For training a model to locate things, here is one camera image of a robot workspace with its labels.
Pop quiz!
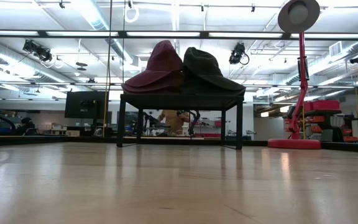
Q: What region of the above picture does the white hanging ring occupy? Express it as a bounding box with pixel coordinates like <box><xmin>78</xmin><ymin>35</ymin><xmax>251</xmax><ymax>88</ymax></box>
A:
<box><xmin>124</xmin><ymin>6</ymin><xmax>140</xmax><ymax>24</ymax></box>

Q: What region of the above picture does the yellow hanging cable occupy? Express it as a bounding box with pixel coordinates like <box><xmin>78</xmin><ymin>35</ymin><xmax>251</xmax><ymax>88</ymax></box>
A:
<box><xmin>102</xmin><ymin>60</ymin><xmax>111</xmax><ymax>138</ymax></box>

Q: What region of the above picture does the maroon baseball cap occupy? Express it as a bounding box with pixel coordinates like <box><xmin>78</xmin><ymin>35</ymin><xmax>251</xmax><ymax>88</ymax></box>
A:
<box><xmin>121</xmin><ymin>39</ymin><xmax>185</xmax><ymax>90</ymax></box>

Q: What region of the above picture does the black aluminium table frame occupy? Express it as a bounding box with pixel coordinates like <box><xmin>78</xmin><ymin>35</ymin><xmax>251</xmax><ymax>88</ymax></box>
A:
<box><xmin>0</xmin><ymin>29</ymin><xmax>358</xmax><ymax>154</ymax></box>

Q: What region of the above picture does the red desk lamp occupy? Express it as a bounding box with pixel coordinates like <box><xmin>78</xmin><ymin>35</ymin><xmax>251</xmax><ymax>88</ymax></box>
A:
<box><xmin>267</xmin><ymin>0</ymin><xmax>322</xmax><ymax>150</ymax></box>

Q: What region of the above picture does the person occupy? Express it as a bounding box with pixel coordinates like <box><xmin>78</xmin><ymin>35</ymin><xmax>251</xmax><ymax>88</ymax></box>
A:
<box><xmin>158</xmin><ymin>109</ymin><xmax>190</xmax><ymax>137</ymax></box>
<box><xmin>15</xmin><ymin>116</ymin><xmax>37</xmax><ymax>136</ymax></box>

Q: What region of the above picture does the black overhead camera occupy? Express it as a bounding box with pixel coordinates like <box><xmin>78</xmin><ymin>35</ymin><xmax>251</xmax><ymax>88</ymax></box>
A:
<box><xmin>22</xmin><ymin>39</ymin><xmax>53</xmax><ymax>63</ymax></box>
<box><xmin>228</xmin><ymin>42</ymin><xmax>250</xmax><ymax>66</ymax></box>

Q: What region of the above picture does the red storage bin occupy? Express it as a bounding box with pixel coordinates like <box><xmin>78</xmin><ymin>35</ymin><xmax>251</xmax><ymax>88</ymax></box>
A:
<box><xmin>303</xmin><ymin>99</ymin><xmax>341</xmax><ymax>112</ymax></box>

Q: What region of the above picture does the silver ventilation duct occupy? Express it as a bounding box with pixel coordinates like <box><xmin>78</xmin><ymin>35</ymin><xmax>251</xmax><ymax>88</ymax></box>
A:
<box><xmin>286</xmin><ymin>40</ymin><xmax>358</xmax><ymax>86</ymax></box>
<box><xmin>73</xmin><ymin>0</ymin><xmax>136</xmax><ymax>66</ymax></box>

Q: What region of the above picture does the black perforated metal stand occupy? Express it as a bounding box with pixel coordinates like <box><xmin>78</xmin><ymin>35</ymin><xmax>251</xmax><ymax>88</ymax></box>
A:
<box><xmin>116</xmin><ymin>91</ymin><xmax>247</xmax><ymax>151</ymax></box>

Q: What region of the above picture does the black monitor screen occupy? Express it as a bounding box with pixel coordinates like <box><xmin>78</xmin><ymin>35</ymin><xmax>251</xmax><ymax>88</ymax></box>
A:
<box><xmin>64</xmin><ymin>90</ymin><xmax>109</xmax><ymax>119</ymax></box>

